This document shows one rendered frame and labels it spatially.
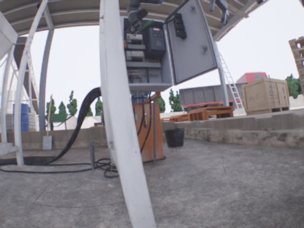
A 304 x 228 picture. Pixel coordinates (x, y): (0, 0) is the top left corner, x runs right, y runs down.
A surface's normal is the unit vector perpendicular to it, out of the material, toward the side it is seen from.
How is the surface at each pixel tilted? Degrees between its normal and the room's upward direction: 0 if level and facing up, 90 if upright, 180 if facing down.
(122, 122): 81
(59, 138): 90
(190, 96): 90
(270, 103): 90
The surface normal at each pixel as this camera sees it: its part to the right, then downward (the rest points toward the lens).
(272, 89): 0.16, -0.07
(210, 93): -0.26, -0.04
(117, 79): 0.29, -0.25
